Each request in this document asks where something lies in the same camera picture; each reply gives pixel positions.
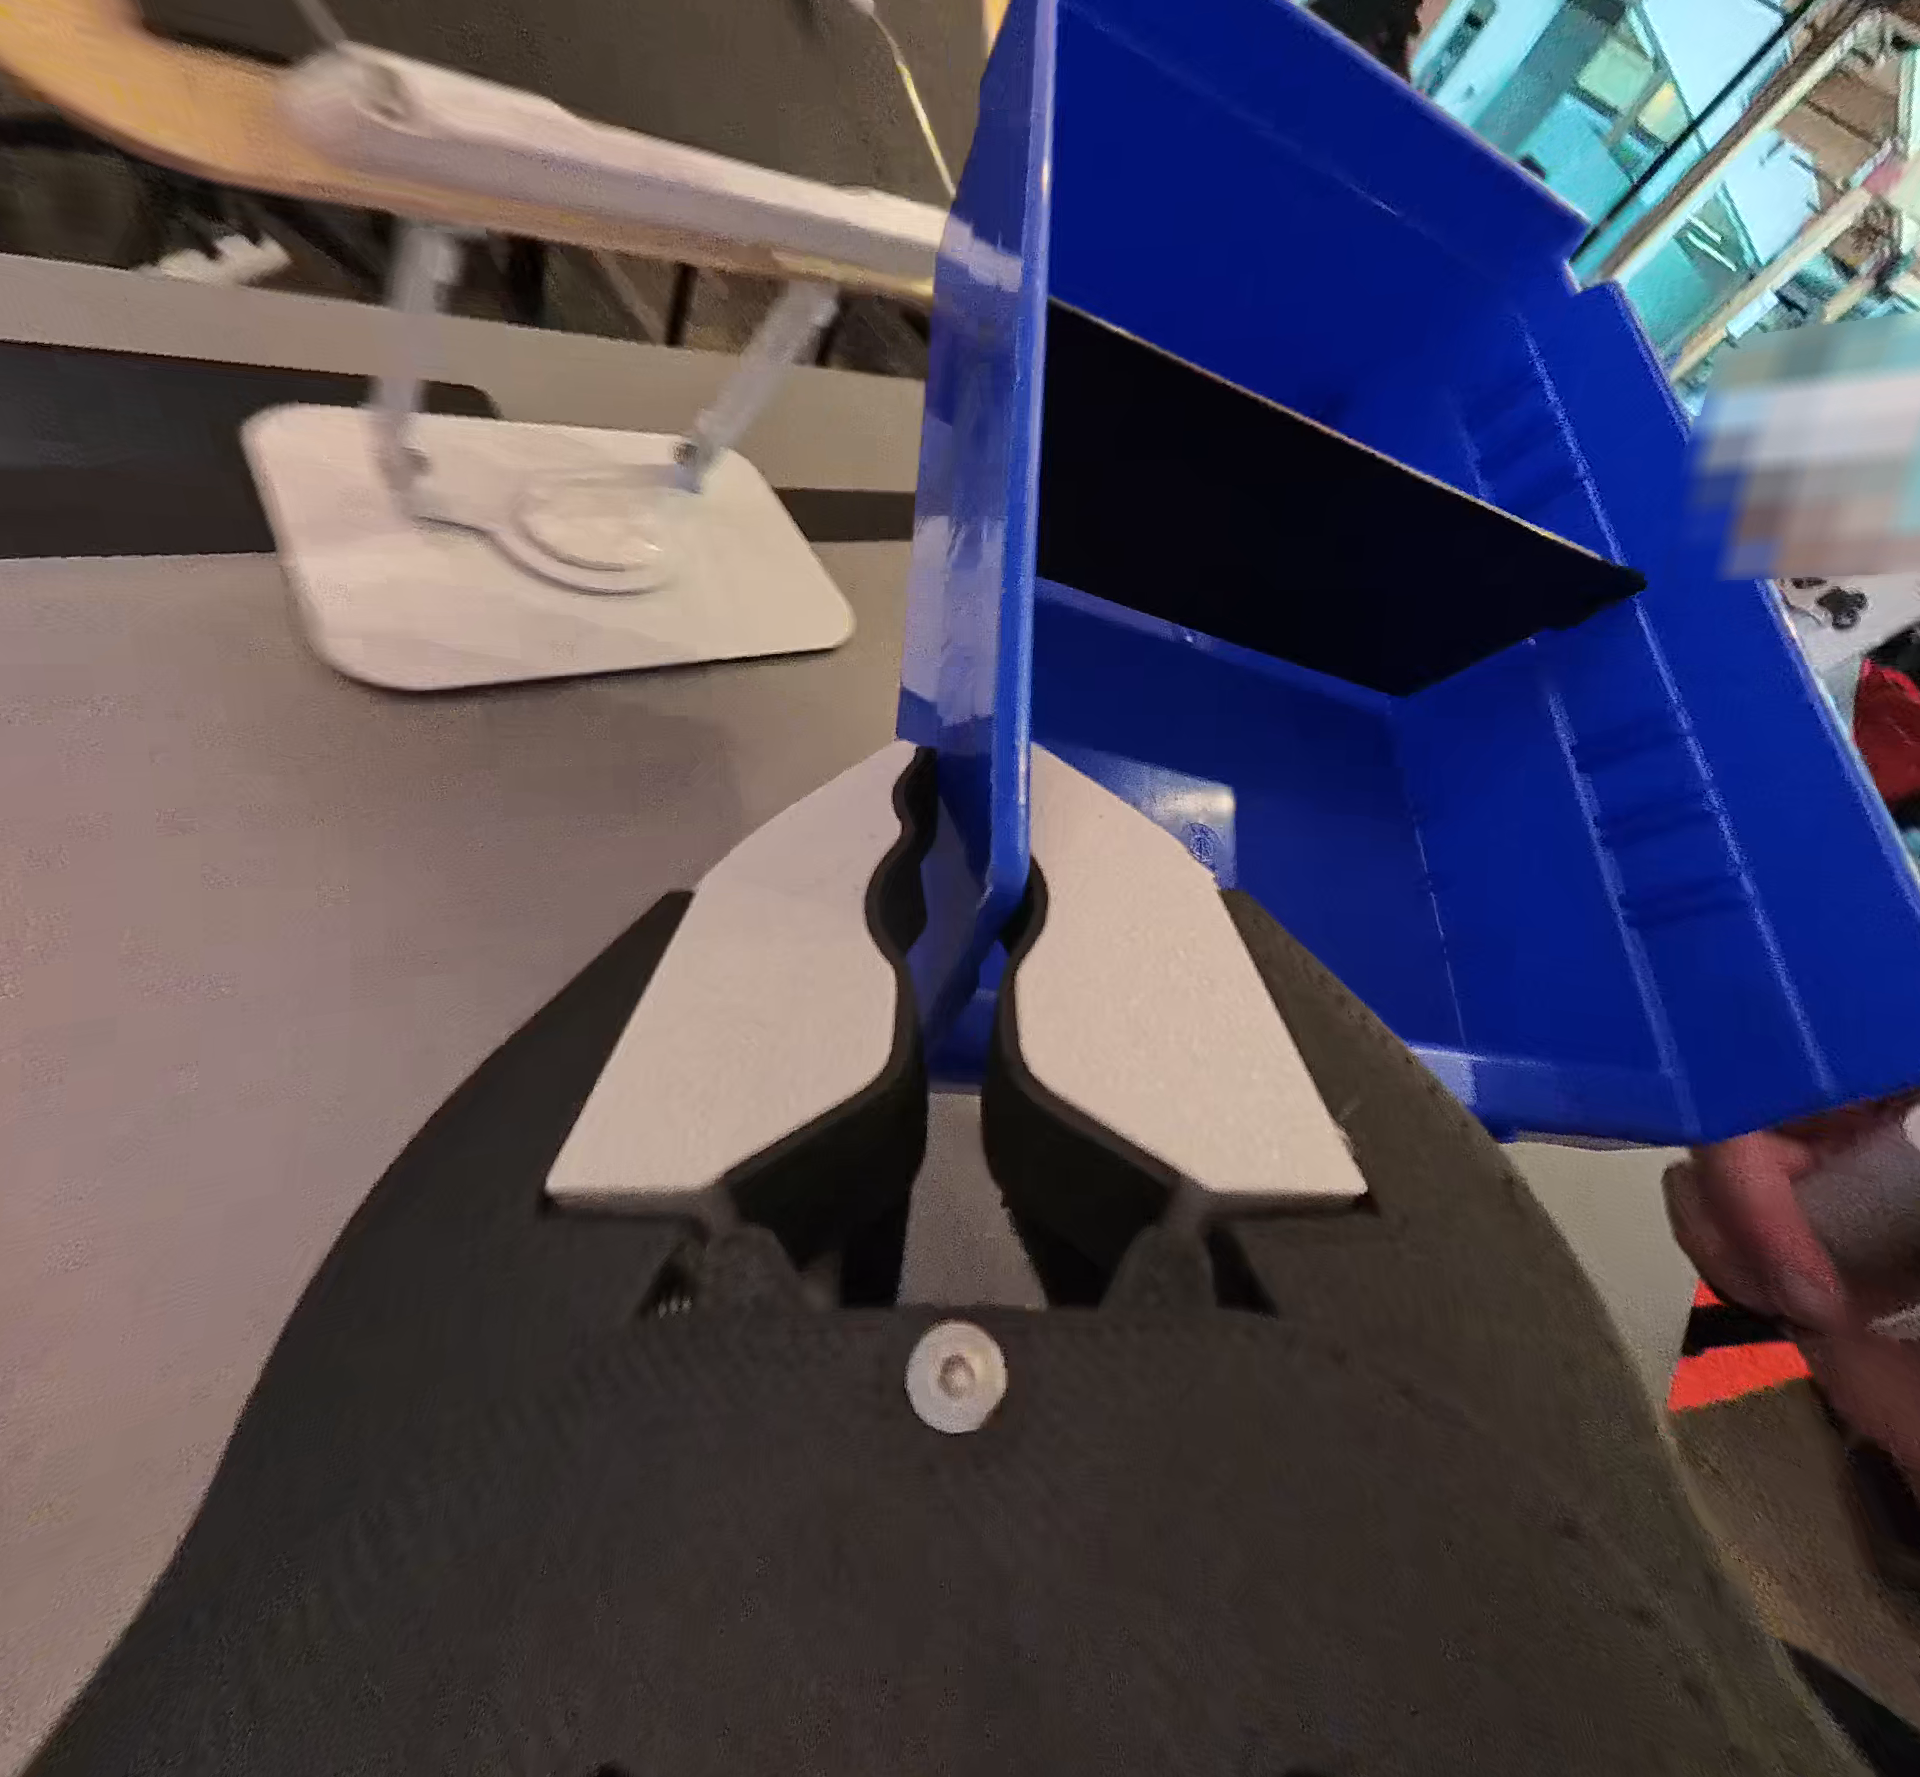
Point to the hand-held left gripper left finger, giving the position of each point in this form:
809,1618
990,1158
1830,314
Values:
752,1027

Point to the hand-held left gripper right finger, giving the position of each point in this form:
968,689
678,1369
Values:
1171,1027

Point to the blue plastic bin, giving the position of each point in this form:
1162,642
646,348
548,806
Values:
1276,156

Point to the person's right hand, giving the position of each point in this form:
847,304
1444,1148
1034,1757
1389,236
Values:
1749,1206

